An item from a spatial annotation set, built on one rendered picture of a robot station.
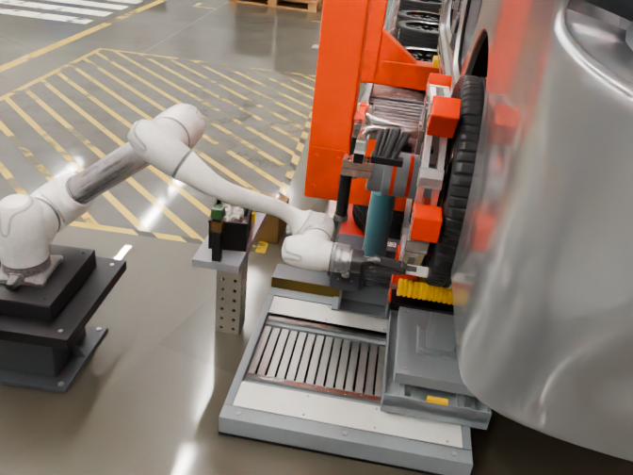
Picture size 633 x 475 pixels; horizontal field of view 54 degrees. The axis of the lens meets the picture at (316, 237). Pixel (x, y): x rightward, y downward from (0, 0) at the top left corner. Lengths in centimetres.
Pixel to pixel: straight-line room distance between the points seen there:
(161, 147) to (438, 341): 115
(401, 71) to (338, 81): 198
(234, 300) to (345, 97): 90
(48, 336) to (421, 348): 124
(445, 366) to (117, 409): 113
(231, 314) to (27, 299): 77
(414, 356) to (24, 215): 138
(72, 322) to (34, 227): 33
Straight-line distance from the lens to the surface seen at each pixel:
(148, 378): 241
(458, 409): 220
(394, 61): 434
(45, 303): 221
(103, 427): 226
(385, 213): 215
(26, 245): 224
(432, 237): 170
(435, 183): 173
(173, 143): 188
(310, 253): 187
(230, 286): 247
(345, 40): 234
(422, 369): 220
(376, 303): 271
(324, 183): 251
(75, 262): 238
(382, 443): 213
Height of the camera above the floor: 160
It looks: 29 degrees down
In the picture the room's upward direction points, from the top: 7 degrees clockwise
